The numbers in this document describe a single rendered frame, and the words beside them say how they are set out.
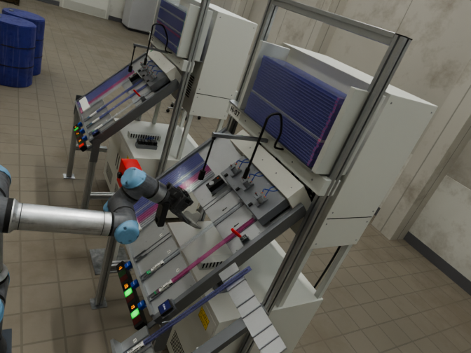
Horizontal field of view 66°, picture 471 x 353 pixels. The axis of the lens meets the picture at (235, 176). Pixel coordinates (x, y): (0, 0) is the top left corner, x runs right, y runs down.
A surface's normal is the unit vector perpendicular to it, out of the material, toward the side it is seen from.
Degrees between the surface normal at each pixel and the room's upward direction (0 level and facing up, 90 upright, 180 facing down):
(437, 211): 90
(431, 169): 90
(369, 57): 90
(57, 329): 0
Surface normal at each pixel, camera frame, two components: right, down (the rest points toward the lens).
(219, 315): 0.32, -0.85
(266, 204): -0.40, -0.60
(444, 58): -0.84, -0.04
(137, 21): 0.50, 0.53
